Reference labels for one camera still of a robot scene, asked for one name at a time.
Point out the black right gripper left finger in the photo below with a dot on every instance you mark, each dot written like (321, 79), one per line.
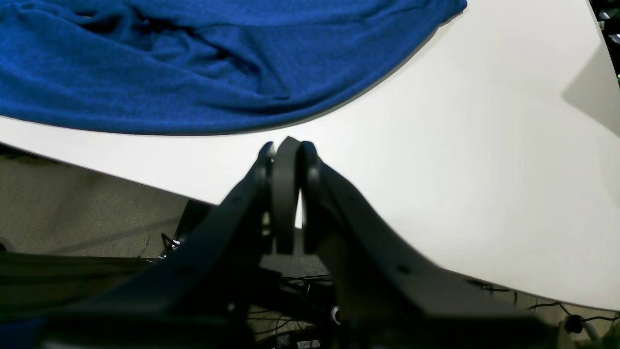
(196, 297)

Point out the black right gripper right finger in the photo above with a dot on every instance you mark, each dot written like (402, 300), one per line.
(389, 295)

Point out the blue long-sleeve T-shirt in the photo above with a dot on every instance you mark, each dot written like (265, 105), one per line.
(201, 67)

